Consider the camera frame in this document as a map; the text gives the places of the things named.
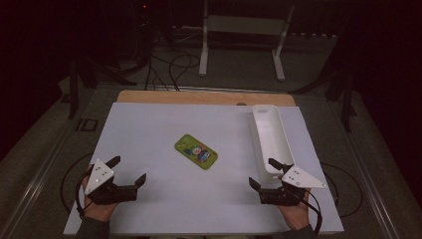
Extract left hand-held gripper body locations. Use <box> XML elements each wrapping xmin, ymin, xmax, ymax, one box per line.
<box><xmin>84</xmin><ymin>158</ymin><xmax>138</xmax><ymax>206</ymax></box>

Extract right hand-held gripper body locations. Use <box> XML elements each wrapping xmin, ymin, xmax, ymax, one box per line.
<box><xmin>259</xmin><ymin>164</ymin><xmax>327</xmax><ymax>207</ymax></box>

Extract long white plastic tray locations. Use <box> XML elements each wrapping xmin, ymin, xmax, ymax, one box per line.
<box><xmin>251</xmin><ymin>104</ymin><xmax>297</xmax><ymax>184</ymax></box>

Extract green cartoon phone case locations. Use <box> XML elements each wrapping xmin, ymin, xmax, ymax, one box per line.
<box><xmin>174</xmin><ymin>133</ymin><xmax>219</xmax><ymax>171</ymax></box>

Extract person's left hand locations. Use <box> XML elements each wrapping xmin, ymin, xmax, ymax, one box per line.
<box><xmin>81</xmin><ymin>178</ymin><xmax>118</xmax><ymax>223</ymax></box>

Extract person's right hand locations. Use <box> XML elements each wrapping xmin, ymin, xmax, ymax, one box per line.
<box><xmin>278</xmin><ymin>198</ymin><xmax>312</xmax><ymax>231</ymax></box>

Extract white table mat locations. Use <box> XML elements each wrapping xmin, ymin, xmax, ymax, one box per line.
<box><xmin>63</xmin><ymin>102</ymin><xmax>345</xmax><ymax>236</ymax></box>

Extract black tripod stand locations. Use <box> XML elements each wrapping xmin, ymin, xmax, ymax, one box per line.
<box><xmin>288</xmin><ymin>19</ymin><xmax>358</xmax><ymax>133</ymax></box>
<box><xmin>68</xmin><ymin>56</ymin><xmax>138</xmax><ymax>120</ymax></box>

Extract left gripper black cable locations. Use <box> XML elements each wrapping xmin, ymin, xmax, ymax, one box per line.
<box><xmin>60</xmin><ymin>151</ymin><xmax>96</xmax><ymax>220</ymax></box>

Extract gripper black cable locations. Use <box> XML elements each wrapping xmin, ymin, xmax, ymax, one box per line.
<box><xmin>298</xmin><ymin>162</ymin><xmax>363</xmax><ymax>235</ymax></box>
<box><xmin>60</xmin><ymin>151</ymin><xmax>96</xmax><ymax>220</ymax></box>

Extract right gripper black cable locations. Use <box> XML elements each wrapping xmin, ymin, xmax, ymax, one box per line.
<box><xmin>298</xmin><ymin>162</ymin><xmax>363</xmax><ymax>235</ymax></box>

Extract metal floor rail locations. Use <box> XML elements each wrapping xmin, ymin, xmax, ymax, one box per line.
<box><xmin>0</xmin><ymin>125</ymin><xmax>73</xmax><ymax>239</ymax></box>
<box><xmin>326</xmin><ymin>99</ymin><xmax>401</xmax><ymax>239</ymax></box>

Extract black floor cables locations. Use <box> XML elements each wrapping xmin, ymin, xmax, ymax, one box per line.
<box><xmin>143</xmin><ymin>53</ymin><xmax>202</xmax><ymax>93</ymax></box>

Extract white metal stand frame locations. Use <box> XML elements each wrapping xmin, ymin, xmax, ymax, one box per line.
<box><xmin>198</xmin><ymin>0</ymin><xmax>297</xmax><ymax>83</ymax></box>

